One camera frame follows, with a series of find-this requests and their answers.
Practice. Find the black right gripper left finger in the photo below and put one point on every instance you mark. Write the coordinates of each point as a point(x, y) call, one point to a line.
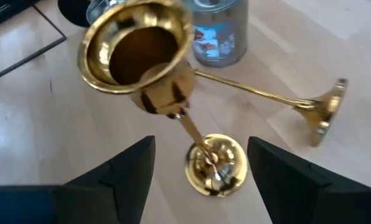
point(110, 193)

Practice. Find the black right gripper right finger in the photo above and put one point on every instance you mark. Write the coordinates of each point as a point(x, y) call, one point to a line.
point(297, 193)

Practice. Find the gold candlestick holder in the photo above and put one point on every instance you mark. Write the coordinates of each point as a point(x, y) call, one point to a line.
point(167, 90)
point(73, 12)
point(322, 109)

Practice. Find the silver tin candle with lid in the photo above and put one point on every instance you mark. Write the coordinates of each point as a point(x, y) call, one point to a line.
point(223, 37)
point(95, 11)

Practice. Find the wooden riser shelf black legs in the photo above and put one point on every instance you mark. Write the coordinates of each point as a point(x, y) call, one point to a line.
point(17, 46)

